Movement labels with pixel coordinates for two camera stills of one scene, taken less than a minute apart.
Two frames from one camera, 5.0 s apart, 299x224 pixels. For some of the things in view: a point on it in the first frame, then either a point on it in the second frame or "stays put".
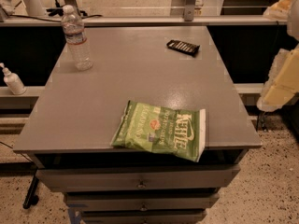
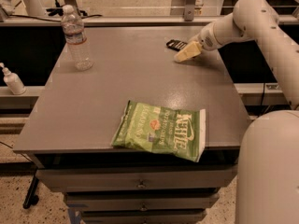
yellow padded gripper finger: x=282 y=84 -> x=206 y=39
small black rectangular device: x=188 y=49 stays put
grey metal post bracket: x=190 y=3 stays put
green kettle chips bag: x=165 y=132 stays put
